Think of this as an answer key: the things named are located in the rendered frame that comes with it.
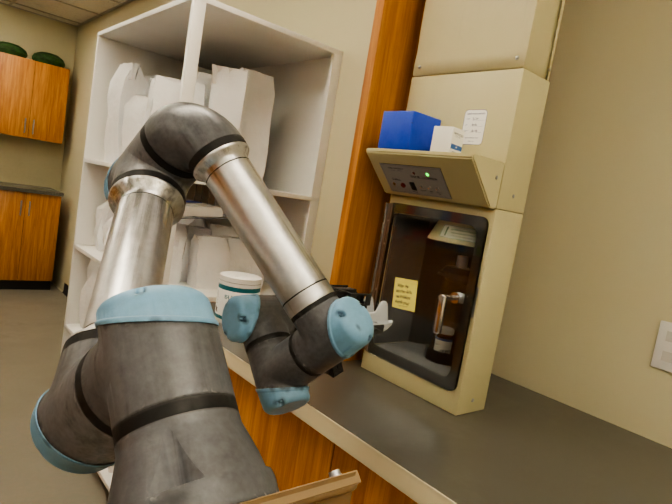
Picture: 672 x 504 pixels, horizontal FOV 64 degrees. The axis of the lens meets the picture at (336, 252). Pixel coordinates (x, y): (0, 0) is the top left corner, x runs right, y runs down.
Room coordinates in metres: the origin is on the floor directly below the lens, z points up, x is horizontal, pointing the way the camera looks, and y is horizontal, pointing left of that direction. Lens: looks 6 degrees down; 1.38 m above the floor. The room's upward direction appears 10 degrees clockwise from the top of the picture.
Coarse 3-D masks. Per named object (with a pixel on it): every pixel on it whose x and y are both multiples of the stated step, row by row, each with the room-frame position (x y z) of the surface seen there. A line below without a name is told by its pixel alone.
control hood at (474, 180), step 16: (384, 160) 1.30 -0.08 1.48; (400, 160) 1.26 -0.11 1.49; (416, 160) 1.22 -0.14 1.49; (432, 160) 1.18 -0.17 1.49; (448, 160) 1.15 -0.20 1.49; (464, 160) 1.11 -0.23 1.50; (480, 160) 1.11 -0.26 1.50; (384, 176) 1.35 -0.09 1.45; (448, 176) 1.18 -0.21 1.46; (464, 176) 1.14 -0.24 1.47; (480, 176) 1.12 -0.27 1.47; (496, 176) 1.15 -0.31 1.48; (400, 192) 1.34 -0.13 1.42; (464, 192) 1.18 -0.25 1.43; (480, 192) 1.14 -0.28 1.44; (496, 192) 1.16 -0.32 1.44
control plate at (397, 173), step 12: (384, 168) 1.32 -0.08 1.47; (396, 168) 1.29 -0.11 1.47; (408, 168) 1.26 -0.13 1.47; (420, 168) 1.23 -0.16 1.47; (432, 168) 1.20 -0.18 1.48; (396, 180) 1.32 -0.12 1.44; (408, 180) 1.29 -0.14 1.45; (420, 180) 1.25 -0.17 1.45; (432, 180) 1.22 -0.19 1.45; (444, 180) 1.19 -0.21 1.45; (408, 192) 1.32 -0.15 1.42; (420, 192) 1.28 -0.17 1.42; (432, 192) 1.25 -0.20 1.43; (444, 192) 1.22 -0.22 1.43
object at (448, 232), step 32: (416, 224) 1.31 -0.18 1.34; (448, 224) 1.24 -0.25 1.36; (480, 224) 1.18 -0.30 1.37; (384, 256) 1.38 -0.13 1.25; (416, 256) 1.30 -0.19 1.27; (448, 256) 1.23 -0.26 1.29; (480, 256) 1.16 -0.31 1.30; (384, 288) 1.37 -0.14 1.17; (448, 288) 1.22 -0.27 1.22; (416, 320) 1.27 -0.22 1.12; (448, 320) 1.20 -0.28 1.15; (384, 352) 1.34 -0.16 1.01; (416, 352) 1.26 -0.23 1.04; (448, 352) 1.19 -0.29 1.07; (448, 384) 1.18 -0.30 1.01
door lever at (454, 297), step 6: (444, 294) 1.17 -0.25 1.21; (456, 294) 1.19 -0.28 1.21; (444, 300) 1.16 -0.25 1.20; (456, 300) 1.19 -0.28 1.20; (438, 306) 1.17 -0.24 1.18; (444, 306) 1.16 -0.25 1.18; (438, 312) 1.17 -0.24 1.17; (444, 312) 1.17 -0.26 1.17; (438, 318) 1.16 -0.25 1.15; (438, 324) 1.16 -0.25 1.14; (438, 330) 1.16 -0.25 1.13
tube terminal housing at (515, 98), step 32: (416, 96) 1.39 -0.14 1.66; (448, 96) 1.31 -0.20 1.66; (480, 96) 1.24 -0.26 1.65; (512, 96) 1.18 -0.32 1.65; (544, 96) 1.23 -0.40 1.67; (512, 128) 1.17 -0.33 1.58; (512, 160) 1.18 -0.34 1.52; (512, 192) 1.20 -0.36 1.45; (512, 224) 1.21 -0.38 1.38; (512, 256) 1.23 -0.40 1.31; (480, 288) 1.17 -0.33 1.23; (480, 320) 1.18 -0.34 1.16; (480, 352) 1.20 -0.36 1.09; (416, 384) 1.26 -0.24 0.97; (480, 384) 1.22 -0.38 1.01
